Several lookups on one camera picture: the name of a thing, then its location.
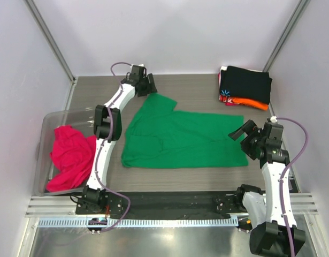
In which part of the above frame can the green t shirt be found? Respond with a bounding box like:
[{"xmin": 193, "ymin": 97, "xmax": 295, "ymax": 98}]
[{"xmin": 121, "ymin": 93, "xmax": 248, "ymax": 169}]

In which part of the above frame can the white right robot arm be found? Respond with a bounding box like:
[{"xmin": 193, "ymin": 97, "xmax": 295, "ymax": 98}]
[{"xmin": 228, "ymin": 116, "xmax": 305, "ymax": 256}]

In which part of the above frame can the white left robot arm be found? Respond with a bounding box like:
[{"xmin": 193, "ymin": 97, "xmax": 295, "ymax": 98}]
[{"xmin": 77, "ymin": 66, "xmax": 157, "ymax": 214}]

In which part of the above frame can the orange folded t shirt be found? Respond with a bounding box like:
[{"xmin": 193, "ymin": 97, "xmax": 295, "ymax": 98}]
[{"xmin": 232, "ymin": 97, "xmax": 269, "ymax": 111}]

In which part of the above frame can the black folded t shirt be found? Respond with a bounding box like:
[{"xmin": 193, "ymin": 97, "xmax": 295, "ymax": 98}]
[{"xmin": 221, "ymin": 66, "xmax": 272, "ymax": 104}]

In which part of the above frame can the clear plastic bin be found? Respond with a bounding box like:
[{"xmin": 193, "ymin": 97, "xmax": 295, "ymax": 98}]
[{"xmin": 33, "ymin": 108, "xmax": 95, "ymax": 196}]

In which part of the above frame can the pink t shirt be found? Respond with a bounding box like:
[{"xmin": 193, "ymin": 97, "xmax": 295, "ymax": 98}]
[{"xmin": 46, "ymin": 125, "xmax": 96, "ymax": 192}]

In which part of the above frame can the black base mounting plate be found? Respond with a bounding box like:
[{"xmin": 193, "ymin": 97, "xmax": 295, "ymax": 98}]
[{"xmin": 75, "ymin": 191, "xmax": 246, "ymax": 220}]

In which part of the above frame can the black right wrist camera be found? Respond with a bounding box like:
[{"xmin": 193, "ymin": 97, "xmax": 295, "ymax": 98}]
[{"xmin": 263, "ymin": 122, "xmax": 284, "ymax": 148}]

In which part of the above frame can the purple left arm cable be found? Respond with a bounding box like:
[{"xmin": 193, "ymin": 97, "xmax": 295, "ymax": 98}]
[{"xmin": 85, "ymin": 62, "xmax": 133, "ymax": 233}]

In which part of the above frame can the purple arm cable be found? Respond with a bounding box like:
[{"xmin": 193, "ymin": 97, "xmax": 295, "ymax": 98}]
[
  {"xmin": 85, "ymin": 62, "xmax": 133, "ymax": 233},
  {"xmin": 238, "ymin": 116, "xmax": 311, "ymax": 257}
]

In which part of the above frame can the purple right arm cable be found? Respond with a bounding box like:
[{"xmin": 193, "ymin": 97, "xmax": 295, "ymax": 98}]
[{"xmin": 238, "ymin": 116, "xmax": 311, "ymax": 257}]

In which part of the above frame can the white slotted cable duct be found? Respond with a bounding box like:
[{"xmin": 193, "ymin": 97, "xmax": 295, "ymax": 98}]
[{"xmin": 38, "ymin": 216, "xmax": 239, "ymax": 229}]

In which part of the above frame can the aluminium frame rail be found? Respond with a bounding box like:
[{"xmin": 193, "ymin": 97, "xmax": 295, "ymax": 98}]
[{"xmin": 25, "ymin": 196, "xmax": 76, "ymax": 217}]

